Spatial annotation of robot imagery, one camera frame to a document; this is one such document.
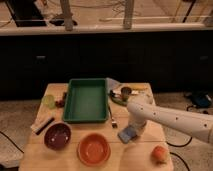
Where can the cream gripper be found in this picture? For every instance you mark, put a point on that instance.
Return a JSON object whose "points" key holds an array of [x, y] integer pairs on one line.
{"points": [[139, 129]]}

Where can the white post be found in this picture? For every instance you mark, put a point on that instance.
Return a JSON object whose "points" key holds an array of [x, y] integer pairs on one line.
{"points": [[67, 15], [128, 14]]}

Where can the brown metal cup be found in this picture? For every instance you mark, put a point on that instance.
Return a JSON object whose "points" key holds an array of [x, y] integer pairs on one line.
{"points": [[125, 93]]}

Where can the purple bowl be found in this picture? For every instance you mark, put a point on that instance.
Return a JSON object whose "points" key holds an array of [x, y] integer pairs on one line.
{"points": [[57, 136]]}

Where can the small green cup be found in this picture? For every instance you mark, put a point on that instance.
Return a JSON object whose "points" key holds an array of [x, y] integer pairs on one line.
{"points": [[48, 101]]}

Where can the orange fruit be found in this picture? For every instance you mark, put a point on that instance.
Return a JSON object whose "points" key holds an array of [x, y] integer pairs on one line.
{"points": [[159, 154]]}

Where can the wooden table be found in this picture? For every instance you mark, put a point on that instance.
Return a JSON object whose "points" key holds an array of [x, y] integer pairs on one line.
{"points": [[133, 156]]}

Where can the orange bowl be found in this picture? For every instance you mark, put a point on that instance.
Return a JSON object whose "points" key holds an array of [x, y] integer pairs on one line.
{"points": [[93, 150]]}

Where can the green plastic tray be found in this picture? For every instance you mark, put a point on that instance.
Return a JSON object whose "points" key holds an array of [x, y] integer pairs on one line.
{"points": [[86, 101]]}

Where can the green plate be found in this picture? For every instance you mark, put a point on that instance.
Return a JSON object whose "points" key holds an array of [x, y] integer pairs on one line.
{"points": [[116, 98]]}

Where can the blue sponge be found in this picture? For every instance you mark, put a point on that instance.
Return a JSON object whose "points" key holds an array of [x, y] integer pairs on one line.
{"points": [[127, 134]]}

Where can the dark red small objects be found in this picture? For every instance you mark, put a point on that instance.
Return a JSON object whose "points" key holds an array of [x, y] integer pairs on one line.
{"points": [[61, 103]]}

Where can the white cloth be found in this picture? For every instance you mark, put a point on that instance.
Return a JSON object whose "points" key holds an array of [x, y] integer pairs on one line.
{"points": [[112, 84]]}

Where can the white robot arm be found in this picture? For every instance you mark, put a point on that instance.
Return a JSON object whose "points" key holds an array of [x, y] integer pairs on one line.
{"points": [[196, 125]]}

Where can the white post right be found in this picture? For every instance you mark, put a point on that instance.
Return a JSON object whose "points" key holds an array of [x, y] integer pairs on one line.
{"points": [[128, 14]]}

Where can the yellow handled tool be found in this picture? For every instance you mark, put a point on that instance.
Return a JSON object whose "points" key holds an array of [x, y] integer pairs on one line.
{"points": [[135, 90]]}

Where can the white post left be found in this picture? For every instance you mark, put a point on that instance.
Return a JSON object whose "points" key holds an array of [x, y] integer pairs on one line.
{"points": [[67, 15]]}

